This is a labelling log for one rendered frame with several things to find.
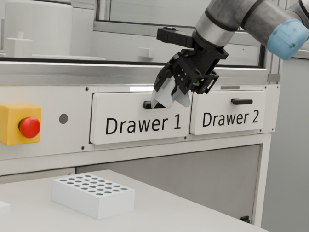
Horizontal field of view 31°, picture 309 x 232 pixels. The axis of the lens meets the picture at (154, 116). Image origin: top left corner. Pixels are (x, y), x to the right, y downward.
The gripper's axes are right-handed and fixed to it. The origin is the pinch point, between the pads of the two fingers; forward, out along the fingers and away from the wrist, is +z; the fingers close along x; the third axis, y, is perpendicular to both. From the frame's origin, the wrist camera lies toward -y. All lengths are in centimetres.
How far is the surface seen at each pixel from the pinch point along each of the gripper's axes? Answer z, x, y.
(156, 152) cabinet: 15.0, 6.4, 2.6
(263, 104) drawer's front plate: 4.6, 44.9, -1.8
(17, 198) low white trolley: 9.7, -37.8, 13.4
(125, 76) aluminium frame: -0.3, -5.4, -7.9
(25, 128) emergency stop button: 2.6, -34.4, 3.4
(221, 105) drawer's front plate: 4.3, 26.6, -2.0
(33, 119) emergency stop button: 1.4, -32.9, 2.5
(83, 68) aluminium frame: -2.0, -17.5, -8.3
